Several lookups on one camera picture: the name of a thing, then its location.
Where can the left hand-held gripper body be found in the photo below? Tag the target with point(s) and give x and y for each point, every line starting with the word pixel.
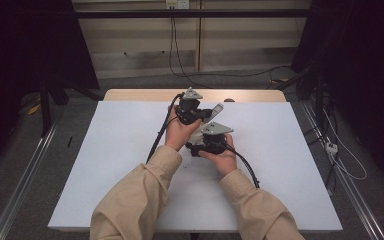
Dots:
pixel 188 111

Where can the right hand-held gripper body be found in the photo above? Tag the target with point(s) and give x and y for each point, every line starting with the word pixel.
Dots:
pixel 216 141

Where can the person's left hand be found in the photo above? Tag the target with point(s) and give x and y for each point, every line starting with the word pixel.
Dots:
pixel 178 135

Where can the person's right hand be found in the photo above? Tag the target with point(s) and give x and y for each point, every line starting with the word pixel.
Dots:
pixel 226 161

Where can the dark round table grommet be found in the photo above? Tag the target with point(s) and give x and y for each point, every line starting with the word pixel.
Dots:
pixel 229 100

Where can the black horizontal bar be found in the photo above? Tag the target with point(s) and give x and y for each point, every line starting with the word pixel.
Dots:
pixel 193 13

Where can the white power strip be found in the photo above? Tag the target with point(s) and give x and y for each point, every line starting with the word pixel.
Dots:
pixel 331 148

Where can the black metal stand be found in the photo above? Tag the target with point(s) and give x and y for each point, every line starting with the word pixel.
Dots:
pixel 45 106

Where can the black curtain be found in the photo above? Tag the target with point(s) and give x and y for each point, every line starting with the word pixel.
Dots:
pixel 363 66
pixel 26 50

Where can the white wall socket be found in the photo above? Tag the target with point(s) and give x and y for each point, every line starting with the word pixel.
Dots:
pixel 177 4

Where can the silver metal floor rail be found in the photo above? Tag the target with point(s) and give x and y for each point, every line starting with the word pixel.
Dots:
pixel 346 180
pixel 23 180

